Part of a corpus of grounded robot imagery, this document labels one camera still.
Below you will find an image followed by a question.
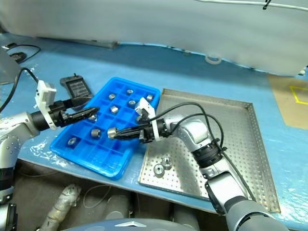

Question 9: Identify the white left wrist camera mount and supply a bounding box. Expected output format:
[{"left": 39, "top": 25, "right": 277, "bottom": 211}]
[{"left": 33, "top": 80, "right": 57, "bottom": 129}]

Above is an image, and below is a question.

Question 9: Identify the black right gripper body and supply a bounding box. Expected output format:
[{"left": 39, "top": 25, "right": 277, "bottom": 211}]
[{"left": 138, "top": 115, "right": 156, "bottom": 144}]

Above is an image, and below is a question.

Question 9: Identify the grey slanted panel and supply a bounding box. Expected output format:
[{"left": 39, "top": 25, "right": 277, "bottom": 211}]
[{"left": 0, "top": 45, "right": 22, "bottom": 85}]

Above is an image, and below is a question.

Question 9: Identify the metal nut lower right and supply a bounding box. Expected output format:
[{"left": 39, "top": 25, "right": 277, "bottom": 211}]
[{"left": 161, "top": 156, "right": 173, "bottom": 169}]

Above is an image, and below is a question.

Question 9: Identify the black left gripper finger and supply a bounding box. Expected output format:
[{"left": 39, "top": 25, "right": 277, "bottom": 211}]
[
  {"left": 68, "top": 106, "right": 100, "bottom": 122},
  {"left": 64, "top": 95, "right": 94, "bottom": 109}
]

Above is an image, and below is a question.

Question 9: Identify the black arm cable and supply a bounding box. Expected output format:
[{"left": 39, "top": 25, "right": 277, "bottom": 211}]
[
  {"left": 151, "top": 102, "right": 256, "bottom": 202},
  {"left": 0, "top": 67, "right": 40, "bottom": 112}
]

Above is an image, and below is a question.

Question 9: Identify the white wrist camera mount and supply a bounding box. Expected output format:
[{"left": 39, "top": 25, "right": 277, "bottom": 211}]
[
  {"left": 134, "top": 97, "right": 161, "bottom": 141},
  {"left": 33, "top": 80, "right": 57, "bottom": 129}
]

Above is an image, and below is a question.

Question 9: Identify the dark rounded cover silver emblem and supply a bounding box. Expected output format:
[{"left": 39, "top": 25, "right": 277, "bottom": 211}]
[{"left": 60, "top": 218, "right": 200, "bottom": 231}]

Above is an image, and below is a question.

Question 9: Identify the crumpled silver flexible duct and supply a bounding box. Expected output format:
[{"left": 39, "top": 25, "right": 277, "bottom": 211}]
[{"left": 41, "top": 184, "right": 81, "bottom": 231}]

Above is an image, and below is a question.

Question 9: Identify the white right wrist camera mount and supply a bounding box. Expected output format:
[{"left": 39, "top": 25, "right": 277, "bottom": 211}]
[{"left": 134, "top": 97, "right": 161, "bottom": 141}]

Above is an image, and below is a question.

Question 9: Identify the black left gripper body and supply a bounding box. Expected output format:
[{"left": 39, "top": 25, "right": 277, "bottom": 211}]
[{"left": 49, "top": 100, "right": 73, "bottom": 128}]

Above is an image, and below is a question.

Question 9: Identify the white tape ring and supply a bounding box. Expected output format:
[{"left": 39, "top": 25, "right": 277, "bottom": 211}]
[{"left": 205, "top": 54, "right": 222, "bottom": 65}]

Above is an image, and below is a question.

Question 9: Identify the blue plastic compartment tray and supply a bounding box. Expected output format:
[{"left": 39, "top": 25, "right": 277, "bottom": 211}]
[{"left": 49, "top": 77, "right": 161, "bottom": 179}]

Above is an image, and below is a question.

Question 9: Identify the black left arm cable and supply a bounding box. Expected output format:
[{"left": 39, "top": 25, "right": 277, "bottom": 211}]
[{"left": 0, "top": 67, "right": 40, "bottom": 112}]

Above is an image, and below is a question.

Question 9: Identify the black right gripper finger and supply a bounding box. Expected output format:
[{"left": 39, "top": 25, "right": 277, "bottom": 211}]
[
  {"left": 115, "top": 131, "right": 141, "bottom": 141},
  {"left": 116, "top": 126, "right": 143, "bottom": 135}
]

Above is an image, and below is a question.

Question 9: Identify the yellow tape marking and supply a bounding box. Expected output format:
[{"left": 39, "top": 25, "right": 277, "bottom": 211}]
[{"left": 290, "top": 85, "right": 308, "bottom": 105}]

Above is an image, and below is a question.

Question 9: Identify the black handheld controller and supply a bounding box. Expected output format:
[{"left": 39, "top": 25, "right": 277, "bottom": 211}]
[{"left": 59, "top": 73, "right": 93, "bottom": 111}]

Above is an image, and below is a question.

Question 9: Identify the perforated metal tray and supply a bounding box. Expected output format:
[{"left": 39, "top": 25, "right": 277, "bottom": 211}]
[{"left": 138, "top": 88, "right": 282, "bottom": 214}]

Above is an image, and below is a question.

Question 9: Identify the thin black table cable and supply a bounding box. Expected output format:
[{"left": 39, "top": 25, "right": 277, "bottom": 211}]
[{"left": 14, "top": 44, "right": 41, "bottom": 64}]

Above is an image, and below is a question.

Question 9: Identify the brown cardboard sheet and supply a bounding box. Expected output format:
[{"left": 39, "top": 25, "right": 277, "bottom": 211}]
[{"left": 267, "top": 73, "right": 308, "bottom": 130}]

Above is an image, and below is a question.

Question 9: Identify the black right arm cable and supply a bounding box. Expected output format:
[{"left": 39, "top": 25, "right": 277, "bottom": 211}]
[{"left": 151, "top": 102, "right": 256, "bottom": 202}]

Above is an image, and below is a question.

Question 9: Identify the grey pipe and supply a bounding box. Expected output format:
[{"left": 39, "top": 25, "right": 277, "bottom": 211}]
[{"left": 173, "top": 204, "right": 200, "bottom": 224}]

